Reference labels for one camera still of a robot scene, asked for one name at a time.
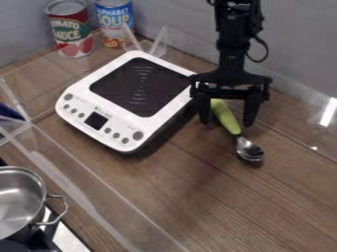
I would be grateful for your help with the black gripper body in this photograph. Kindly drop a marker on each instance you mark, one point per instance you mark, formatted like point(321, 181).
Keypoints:
point(230, 84)

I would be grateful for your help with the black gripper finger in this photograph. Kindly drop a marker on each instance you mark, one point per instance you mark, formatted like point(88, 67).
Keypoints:
point(253, 102)
point(203, 102)

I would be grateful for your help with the green handled metal spoon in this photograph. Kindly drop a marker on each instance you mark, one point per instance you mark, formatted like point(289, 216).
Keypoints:
point(245, 148)

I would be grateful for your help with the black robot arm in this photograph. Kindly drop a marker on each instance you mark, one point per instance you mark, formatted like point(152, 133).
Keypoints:
point(238, 23)

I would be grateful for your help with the white and black stove top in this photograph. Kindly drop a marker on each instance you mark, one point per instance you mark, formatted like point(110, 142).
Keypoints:
point(124, 101)

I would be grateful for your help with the clear acrylic barrier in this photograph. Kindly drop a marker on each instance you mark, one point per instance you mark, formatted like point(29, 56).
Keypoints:
point(183, 195)

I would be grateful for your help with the alphabet soup can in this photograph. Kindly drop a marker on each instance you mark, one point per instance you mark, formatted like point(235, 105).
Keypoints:
point(114, 13)

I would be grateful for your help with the tomato sauce can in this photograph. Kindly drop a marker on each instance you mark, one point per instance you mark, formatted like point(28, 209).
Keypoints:
point(69, 27)

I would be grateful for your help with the blue object at left edge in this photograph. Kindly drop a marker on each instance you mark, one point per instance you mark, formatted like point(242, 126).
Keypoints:
point(8, 112)

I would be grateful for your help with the stainless steel pot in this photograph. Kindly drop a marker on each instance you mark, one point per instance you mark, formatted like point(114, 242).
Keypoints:
point(23, 195)

